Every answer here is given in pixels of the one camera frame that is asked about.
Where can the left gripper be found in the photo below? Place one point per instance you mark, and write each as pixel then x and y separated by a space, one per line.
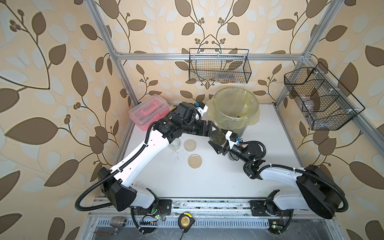
pixel 202 125

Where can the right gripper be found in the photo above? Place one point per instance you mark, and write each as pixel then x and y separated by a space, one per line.
pixel 221 149

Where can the tan short jar lid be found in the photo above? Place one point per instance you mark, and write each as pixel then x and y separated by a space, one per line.
pixel 195 161

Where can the beige lid tall jar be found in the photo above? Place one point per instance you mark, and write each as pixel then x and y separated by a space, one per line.
pixel 217 137

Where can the ribbed glass jar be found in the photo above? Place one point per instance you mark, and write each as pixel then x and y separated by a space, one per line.
pixel 175 145

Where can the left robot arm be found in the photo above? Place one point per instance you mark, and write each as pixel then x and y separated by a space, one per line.
pixel 117 182

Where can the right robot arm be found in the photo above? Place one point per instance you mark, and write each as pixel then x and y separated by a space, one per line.
pixel 314 190

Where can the red lid tea jar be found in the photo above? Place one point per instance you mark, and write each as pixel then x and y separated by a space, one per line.
pixel 232 157

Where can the metal mesh trash bin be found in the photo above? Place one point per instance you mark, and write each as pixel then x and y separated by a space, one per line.
pixel 235 108

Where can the pink plastic toolbox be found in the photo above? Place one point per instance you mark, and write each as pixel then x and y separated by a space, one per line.
pixel 151 110

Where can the yellow black tape measure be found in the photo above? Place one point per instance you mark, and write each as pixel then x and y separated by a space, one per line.
pixel 186 221

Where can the metal pipe fitting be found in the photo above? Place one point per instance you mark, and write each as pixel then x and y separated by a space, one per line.
pixel 118 222

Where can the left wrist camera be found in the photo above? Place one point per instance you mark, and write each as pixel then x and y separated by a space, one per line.
pixel 201 108

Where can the black wire basket back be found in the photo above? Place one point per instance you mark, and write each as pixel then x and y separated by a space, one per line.
pixel 219 65

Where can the black wire basket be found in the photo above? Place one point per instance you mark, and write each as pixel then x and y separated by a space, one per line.
pixel 219 65
pixel 326 103

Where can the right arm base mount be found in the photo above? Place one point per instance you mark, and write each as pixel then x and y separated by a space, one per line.
pixel 267 207

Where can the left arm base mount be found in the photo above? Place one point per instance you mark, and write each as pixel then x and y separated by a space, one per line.
pixel 160 207

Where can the aluminium frame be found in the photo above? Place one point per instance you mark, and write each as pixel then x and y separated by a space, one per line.
pixel 281 36

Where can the black wire basket right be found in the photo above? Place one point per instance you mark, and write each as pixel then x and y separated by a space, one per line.
pixel 326 103

